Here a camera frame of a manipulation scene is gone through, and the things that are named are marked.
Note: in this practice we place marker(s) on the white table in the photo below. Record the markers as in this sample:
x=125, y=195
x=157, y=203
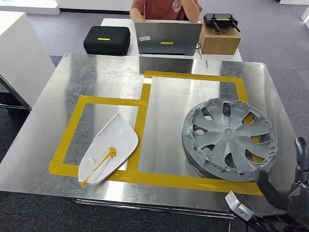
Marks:
x=120, y=22

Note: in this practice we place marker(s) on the white cabinet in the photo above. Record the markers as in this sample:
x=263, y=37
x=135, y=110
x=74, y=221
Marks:
x=22, y=54

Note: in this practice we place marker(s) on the yellow bench tape outline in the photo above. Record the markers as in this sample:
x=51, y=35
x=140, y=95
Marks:
x=142, y=128

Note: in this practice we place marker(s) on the white plastic panel part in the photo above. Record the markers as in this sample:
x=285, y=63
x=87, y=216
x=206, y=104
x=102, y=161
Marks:
x=113, y=144

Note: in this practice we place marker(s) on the grey laptop yellow sticker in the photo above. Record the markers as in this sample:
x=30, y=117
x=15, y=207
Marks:
x=166, y=38

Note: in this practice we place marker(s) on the brown cardboard box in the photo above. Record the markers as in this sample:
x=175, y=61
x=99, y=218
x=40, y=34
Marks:
x=219, y=41

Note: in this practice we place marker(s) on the black wifi router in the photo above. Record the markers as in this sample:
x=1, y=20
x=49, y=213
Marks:
x=221, y=20

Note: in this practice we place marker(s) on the person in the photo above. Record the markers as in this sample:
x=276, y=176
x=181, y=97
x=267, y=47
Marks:
x=166, y=8

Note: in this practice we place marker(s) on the black case yellow label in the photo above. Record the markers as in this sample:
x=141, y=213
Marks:
x=107, y=40

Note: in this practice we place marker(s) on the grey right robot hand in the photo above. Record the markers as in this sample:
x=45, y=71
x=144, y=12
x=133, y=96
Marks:
x=289, y=192

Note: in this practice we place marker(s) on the grey plastic wheel hubcap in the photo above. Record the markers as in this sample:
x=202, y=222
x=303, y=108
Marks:
x=229, y=139

